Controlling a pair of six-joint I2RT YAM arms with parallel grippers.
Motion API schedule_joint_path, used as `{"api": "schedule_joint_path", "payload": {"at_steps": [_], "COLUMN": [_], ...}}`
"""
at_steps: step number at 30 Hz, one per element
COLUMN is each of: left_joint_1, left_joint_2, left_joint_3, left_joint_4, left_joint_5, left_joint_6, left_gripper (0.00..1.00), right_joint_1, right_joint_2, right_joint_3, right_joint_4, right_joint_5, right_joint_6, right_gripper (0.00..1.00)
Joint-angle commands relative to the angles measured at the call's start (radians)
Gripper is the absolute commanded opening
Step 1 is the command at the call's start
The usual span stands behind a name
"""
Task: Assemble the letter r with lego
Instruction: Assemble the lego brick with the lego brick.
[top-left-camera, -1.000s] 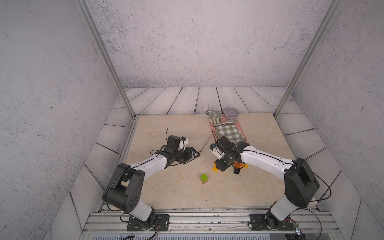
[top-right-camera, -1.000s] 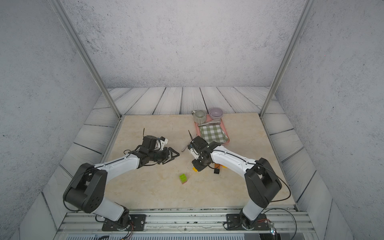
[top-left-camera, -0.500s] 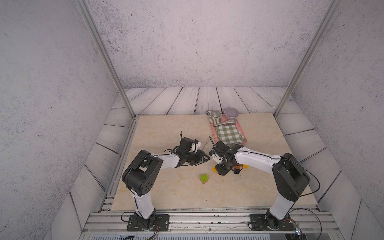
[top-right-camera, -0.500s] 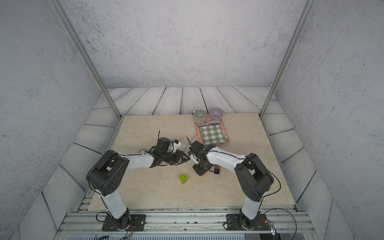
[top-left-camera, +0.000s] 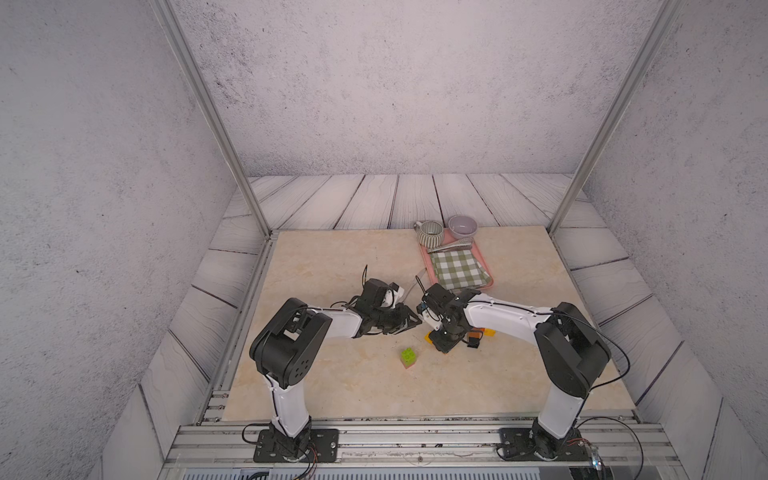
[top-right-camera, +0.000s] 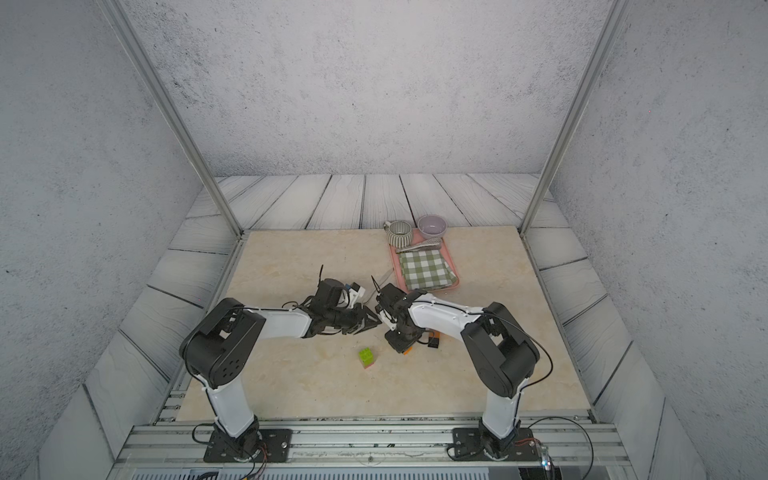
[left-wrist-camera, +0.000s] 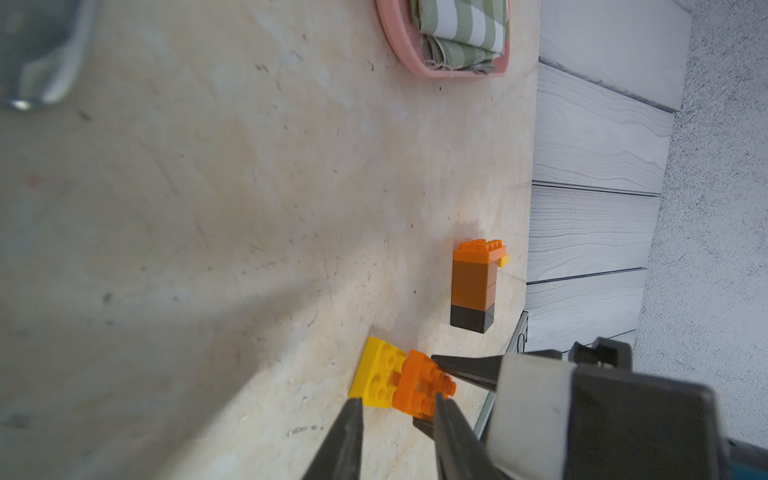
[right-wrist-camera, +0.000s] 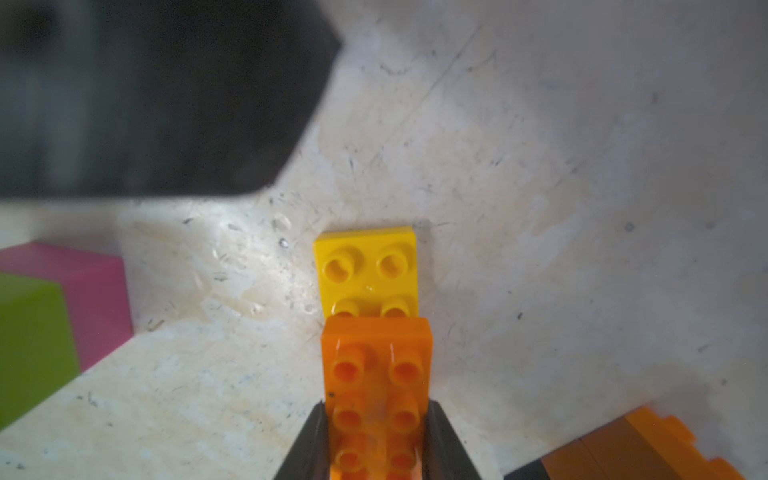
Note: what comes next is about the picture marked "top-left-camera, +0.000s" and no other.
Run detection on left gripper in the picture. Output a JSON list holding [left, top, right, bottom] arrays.
[[369, 303, 421, 335]]

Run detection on small lime green brick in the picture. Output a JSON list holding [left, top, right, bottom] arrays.
[[399, 347, 418, 369]]

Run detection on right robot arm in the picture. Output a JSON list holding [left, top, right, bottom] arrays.
[[417, 284, 611, 460]]

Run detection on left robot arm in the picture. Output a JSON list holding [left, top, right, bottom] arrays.
[[249, 298, 421, 457]]

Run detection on green checkered cloth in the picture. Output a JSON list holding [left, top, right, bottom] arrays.
[[429, 250, 492, 290]]

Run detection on metal tongs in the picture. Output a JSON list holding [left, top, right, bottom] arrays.
[[427, 237, 474, 254]]

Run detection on pink tray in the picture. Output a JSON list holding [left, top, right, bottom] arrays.
[[420, 228, 494, 290]]

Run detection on ribbed grey cup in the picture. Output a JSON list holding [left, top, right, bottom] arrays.
[[414, 220, 444, 250]]

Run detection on purple bowl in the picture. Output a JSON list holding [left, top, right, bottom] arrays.
[[447, 215, 478, 239]]

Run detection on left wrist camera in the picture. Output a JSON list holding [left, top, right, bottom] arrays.
[[356, 279, 405, 310]]

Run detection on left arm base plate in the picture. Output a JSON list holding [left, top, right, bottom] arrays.
[[253, 427, 340, 463]]

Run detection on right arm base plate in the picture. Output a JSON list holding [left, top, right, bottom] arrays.
[[499, 426, 591, 462]]

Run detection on aluminium front rail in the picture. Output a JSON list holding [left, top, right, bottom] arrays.
[[160, 412, 687, 479]]

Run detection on right aluminium frame post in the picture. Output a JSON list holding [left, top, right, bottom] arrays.
[[547, 0, 684, 238]]

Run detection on aluminium frame post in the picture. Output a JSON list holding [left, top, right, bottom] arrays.
[[547, 0, 684, 238], [150, 0, 272, 238]]

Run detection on left aluminium frame post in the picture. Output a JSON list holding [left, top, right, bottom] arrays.
[[150, 0, 272, 238]]

